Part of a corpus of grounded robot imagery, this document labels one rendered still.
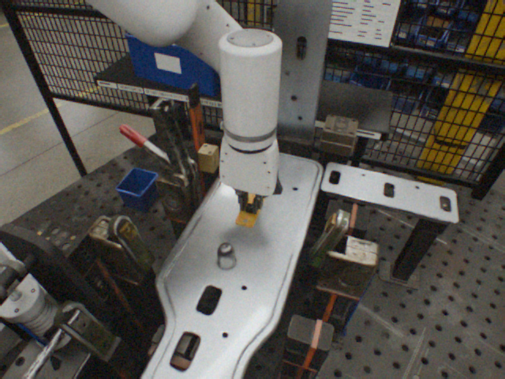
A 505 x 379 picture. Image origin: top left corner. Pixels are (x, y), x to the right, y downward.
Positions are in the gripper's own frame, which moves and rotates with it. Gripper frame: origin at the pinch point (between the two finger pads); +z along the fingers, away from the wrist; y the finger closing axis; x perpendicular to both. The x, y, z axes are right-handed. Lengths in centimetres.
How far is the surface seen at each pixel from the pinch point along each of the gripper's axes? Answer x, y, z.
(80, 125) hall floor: 119, -190, 104
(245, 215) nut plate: -1.8, -0.5, 2.6
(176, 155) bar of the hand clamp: -1.7, -13.8, -9.1
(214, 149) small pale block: 8.2, -11.1, -3.5
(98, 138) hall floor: 109, -163, 104
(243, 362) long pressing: -27.7, 8.8, 3.1
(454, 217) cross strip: 12.0, 40.2, 2.8
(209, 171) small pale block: 6.2, -11.8, 1.4
